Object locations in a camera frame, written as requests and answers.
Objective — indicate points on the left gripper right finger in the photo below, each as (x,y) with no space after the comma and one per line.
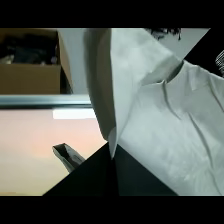
(140,180)

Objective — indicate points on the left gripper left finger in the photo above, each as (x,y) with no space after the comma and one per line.
(91,180)

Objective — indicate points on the white long-sleeved shirt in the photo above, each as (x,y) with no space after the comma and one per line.
(166,126)

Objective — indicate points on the heap of clothes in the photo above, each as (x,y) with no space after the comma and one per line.
(30,50)

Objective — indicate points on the brown cardboard box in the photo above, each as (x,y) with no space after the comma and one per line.
(30,80)

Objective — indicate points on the silver frame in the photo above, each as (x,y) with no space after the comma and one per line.
(43,101)

